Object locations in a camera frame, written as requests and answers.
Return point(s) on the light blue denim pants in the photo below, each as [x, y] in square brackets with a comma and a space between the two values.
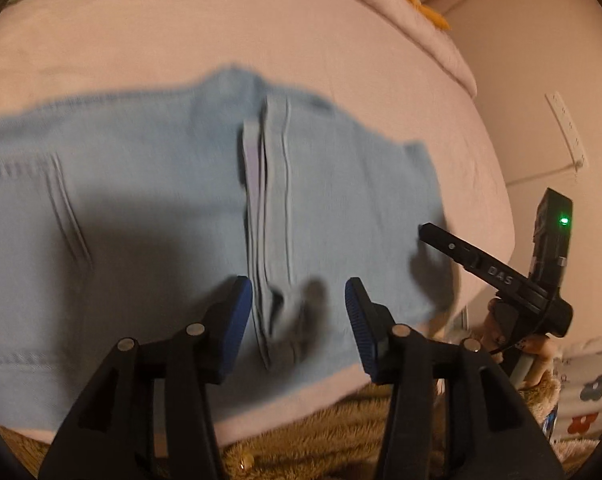
[156, 210]

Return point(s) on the person's right hand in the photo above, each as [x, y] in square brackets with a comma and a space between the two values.
[536, 347]

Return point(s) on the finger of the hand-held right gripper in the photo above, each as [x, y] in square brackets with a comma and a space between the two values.
[481, 267]

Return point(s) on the white floral print cloth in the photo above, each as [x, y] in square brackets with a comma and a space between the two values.
[591, 390]

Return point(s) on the brown fuzzy rug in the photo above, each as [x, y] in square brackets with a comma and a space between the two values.
[306, 435]

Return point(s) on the white power strip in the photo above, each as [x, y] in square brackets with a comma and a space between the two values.
[567, 130]

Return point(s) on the lilac quilt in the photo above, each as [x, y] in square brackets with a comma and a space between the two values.
[381, 15]

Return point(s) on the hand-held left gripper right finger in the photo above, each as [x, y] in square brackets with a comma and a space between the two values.
[358, 325]

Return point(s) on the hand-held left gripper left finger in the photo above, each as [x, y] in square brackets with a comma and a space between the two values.
[236, 320]

